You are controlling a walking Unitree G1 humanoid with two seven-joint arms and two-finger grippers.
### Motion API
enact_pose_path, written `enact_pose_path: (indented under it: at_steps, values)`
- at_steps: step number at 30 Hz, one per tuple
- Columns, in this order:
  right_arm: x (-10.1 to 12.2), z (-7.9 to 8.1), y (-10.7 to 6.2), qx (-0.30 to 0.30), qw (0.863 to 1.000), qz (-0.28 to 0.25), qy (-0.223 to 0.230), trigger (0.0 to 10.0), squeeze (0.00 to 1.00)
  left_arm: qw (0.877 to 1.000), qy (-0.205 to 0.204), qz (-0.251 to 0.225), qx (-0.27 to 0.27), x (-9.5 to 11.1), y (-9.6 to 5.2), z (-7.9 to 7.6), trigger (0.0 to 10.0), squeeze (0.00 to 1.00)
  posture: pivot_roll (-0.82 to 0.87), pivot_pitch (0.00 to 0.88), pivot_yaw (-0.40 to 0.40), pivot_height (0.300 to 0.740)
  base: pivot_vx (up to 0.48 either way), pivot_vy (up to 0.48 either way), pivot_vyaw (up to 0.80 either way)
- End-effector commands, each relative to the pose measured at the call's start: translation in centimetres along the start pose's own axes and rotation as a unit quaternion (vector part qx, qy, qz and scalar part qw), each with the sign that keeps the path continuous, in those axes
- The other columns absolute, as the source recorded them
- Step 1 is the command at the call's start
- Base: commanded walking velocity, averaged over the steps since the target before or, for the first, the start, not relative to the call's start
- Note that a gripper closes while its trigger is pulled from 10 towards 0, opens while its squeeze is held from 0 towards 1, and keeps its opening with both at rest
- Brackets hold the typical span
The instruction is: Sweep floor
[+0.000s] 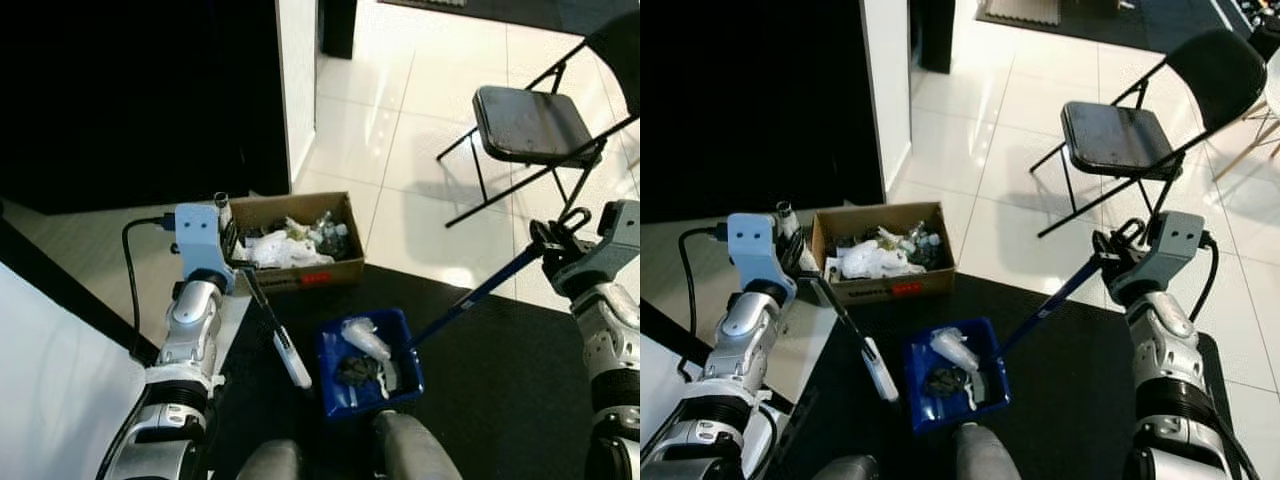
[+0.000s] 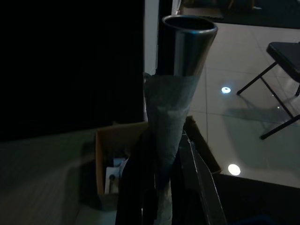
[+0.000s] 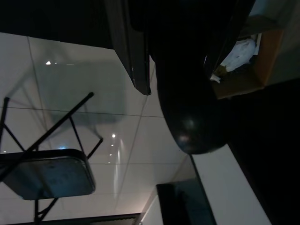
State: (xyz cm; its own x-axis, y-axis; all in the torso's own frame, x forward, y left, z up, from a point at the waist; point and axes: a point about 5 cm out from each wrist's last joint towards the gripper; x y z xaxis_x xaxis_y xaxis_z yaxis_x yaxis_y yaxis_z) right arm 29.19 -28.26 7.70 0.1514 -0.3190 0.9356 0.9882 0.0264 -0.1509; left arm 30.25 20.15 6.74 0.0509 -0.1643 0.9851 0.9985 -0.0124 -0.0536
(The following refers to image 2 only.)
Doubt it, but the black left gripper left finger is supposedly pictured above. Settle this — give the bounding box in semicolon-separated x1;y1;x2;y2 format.
114;130;158;225

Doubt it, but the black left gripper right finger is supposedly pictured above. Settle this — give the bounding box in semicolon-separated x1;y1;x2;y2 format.
171;119;228;225

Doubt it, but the open cardboard trash box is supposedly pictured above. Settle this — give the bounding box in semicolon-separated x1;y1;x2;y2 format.
95;115;223;209

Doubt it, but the black folding chair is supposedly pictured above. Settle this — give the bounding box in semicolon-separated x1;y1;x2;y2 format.
236;41;300;141

